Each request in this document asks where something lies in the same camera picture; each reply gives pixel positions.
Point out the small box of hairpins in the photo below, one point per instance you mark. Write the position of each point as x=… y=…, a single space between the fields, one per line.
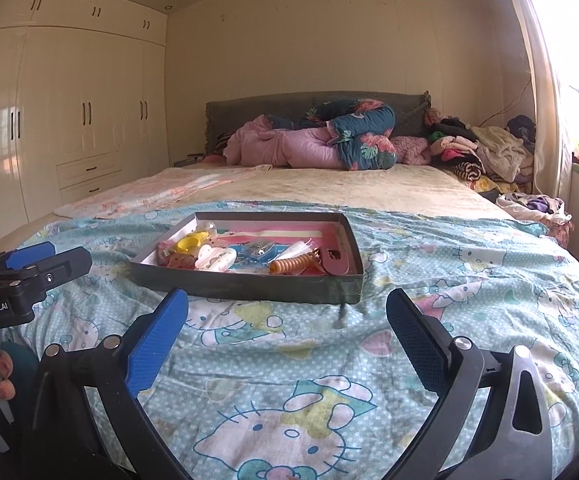
x=260 y=251

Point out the peach floral blanket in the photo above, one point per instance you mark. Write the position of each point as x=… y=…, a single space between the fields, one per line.
x=161 y=191

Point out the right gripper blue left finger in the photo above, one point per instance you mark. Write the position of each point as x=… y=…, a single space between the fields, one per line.
x=150 y=338

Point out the sheer pink dotted hair bow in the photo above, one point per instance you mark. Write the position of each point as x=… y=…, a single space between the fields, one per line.
x=181 y=255

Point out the beige bed cover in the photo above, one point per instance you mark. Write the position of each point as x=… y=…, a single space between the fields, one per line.
x=412 y=189

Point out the dark floral quilted garment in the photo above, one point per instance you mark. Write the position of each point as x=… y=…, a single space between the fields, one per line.
x=358 y=130

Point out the dark shallow cardboard box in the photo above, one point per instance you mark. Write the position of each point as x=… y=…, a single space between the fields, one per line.
x=308 y=289

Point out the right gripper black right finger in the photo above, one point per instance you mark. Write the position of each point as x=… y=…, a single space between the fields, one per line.
x=423 y=340

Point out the pink padded garment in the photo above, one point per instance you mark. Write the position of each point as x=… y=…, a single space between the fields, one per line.
x=258 y=143

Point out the dark red oval hair clip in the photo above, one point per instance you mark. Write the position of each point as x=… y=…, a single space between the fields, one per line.
x=333 y=262

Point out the clear plastic bag white card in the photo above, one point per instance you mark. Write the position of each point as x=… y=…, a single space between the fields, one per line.
x=303 y=250

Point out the yellow hoop earrings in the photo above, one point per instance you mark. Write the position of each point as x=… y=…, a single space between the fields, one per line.
x=191 y=243

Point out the cream white claw clip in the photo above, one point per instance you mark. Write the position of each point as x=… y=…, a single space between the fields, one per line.
x=215 y=259

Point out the person's left hand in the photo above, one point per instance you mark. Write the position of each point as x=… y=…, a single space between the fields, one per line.
x=7 y=388

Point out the pile of clothes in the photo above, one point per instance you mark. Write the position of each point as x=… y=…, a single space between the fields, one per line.
x=497 y=163

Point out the dark grey headboard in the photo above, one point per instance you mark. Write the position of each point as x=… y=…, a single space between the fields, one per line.
x=225 y=117

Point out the cream curtain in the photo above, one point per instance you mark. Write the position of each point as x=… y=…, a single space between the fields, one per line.
x=546 y=30

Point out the cream wardrobe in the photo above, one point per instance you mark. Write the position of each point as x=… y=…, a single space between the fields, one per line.
x=81 y=102

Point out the Hello Kitty blue quilt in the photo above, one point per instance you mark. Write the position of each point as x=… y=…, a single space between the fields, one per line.
x=325 y=391

